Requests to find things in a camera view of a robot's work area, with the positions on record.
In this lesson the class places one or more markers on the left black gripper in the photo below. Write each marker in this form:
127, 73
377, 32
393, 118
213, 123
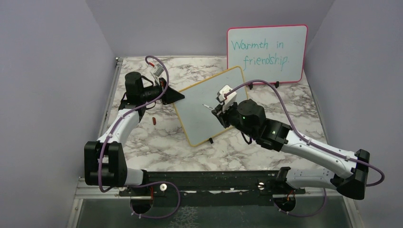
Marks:
171, 96

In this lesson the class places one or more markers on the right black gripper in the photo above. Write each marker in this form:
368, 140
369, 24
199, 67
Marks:
222, 116

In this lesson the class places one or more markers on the yellow framed whiteboard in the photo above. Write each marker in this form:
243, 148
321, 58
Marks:
198, 123

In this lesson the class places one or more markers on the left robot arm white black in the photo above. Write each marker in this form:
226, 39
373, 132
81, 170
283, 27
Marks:
104, 158

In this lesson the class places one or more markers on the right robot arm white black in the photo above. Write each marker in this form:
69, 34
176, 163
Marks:
341, 170

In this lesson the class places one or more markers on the pink framed whiteboard with writing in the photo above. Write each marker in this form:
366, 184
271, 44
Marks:
269, 53

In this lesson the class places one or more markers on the pink board stand feet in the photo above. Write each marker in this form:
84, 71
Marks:
275, 84

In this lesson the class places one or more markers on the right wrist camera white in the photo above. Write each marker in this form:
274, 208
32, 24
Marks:
226, 97

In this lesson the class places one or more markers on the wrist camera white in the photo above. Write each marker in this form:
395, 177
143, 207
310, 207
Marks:
157, 72
226, 97

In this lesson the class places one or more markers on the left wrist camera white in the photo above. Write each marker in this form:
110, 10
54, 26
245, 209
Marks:
157, 72

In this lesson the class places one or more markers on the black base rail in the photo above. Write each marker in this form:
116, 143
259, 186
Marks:
211, 188

